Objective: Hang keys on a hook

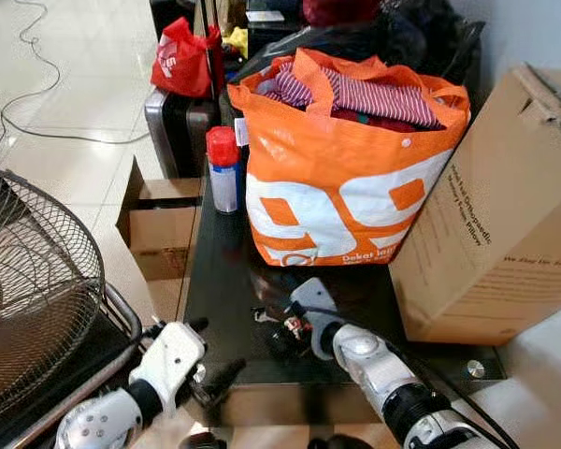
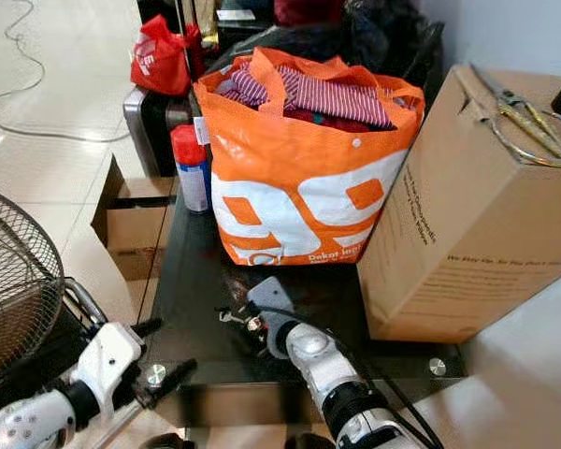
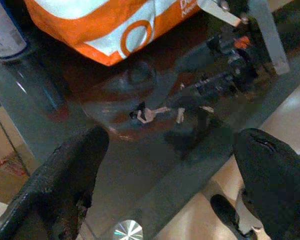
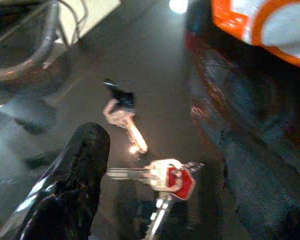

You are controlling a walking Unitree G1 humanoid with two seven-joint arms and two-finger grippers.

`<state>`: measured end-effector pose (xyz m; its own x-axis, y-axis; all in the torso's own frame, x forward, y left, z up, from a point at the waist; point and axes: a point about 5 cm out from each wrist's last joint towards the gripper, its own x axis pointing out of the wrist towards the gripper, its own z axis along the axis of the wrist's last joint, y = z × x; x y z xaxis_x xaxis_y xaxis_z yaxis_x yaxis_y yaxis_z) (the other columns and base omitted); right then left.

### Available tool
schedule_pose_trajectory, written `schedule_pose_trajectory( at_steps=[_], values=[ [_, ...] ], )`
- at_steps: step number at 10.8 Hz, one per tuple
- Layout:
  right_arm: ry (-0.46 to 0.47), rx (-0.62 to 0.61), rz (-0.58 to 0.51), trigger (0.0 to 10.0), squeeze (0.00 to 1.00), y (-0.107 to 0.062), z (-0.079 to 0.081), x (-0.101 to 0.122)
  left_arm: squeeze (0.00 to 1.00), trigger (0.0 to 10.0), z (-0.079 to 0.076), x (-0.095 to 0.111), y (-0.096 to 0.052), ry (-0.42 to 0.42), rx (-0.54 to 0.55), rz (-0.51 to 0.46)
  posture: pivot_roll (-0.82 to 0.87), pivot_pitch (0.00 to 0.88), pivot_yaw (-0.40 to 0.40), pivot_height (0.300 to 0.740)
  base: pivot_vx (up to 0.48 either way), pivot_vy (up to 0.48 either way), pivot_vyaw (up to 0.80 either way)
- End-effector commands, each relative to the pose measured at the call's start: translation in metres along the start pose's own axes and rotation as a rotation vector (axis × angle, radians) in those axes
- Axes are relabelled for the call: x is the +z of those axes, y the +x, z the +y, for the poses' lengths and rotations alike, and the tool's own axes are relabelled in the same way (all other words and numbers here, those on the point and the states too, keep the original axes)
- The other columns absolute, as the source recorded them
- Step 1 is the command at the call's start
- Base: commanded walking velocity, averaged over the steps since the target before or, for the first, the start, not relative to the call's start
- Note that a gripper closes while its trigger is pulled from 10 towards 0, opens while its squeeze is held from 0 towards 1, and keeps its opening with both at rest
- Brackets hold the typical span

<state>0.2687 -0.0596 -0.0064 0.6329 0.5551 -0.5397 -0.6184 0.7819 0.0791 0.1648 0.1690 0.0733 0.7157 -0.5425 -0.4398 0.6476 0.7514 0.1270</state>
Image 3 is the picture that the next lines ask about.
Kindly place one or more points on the silver glass standoff cap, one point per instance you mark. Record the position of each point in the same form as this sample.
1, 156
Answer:
128, 231

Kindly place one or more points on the black glass-top cabinet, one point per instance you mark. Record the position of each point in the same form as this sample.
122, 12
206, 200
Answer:
190, 162

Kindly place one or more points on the white spray can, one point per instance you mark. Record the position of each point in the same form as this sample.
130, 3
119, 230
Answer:
5, 30

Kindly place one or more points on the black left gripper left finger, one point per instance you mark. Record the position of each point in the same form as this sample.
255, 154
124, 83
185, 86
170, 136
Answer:
52, 187

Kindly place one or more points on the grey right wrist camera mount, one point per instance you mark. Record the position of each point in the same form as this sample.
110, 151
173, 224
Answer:
267, 37

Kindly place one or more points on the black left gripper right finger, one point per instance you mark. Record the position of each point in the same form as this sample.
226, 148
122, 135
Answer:
277, 187

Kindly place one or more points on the keys with black fob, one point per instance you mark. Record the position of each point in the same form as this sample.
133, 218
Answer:
146, 116

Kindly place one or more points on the orange and white shopping bag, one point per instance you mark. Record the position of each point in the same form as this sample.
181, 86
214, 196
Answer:
90, 32

